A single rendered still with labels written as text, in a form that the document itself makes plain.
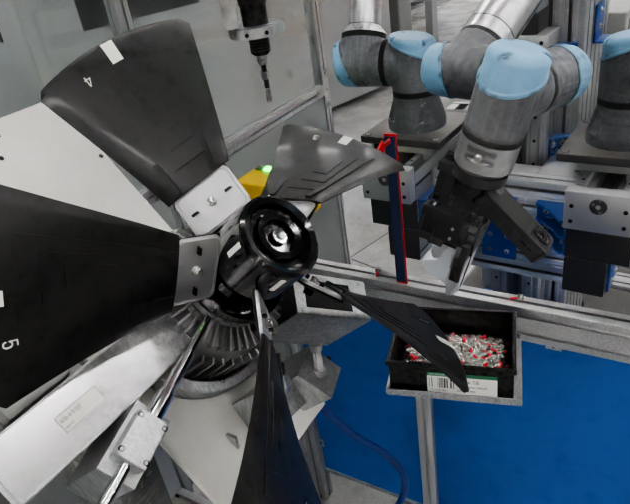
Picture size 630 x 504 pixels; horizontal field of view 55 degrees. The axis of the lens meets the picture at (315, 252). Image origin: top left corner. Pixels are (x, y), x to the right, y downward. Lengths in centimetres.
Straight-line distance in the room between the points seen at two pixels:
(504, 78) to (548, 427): 89
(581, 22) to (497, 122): 88
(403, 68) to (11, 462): 121
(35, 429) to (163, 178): 34
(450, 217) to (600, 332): 50
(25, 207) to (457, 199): 52
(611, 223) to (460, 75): 61
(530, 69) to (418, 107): 88
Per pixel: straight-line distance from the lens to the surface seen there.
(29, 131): 108
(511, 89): 74
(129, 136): 87
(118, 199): 105
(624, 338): 123
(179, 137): 85
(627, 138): 145
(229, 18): 79
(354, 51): 162
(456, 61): 89
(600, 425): 141
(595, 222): 140
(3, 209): 67
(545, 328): 125
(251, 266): 75
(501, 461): 157
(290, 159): 102
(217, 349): 87
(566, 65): 83
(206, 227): 84
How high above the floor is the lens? 158
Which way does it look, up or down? 30 degrees down
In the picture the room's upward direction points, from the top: 9 degrees counter-clockwise
